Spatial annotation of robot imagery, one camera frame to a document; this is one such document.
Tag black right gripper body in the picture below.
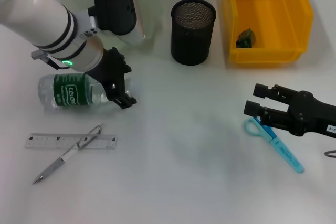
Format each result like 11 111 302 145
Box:
287 90 336 140

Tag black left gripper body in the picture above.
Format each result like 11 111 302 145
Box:
84 47 123 84

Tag clear green-label water bottle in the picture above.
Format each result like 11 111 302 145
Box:
38 72 133 111

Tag green plastic wrapper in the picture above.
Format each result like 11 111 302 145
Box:
236 28 257 49

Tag light blue scissors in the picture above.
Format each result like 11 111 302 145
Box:
244 118 306 174

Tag translucent green fruit bowl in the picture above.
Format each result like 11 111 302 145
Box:
59 0 164 53

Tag black mesh pen holder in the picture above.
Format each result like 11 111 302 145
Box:
170 0 217 66

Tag silver white pen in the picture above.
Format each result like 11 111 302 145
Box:
32 123 104 185

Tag clear plastic ruler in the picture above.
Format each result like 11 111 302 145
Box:
24 132 118 151

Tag yellow plastic bin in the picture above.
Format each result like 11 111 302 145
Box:
221 0 314 65

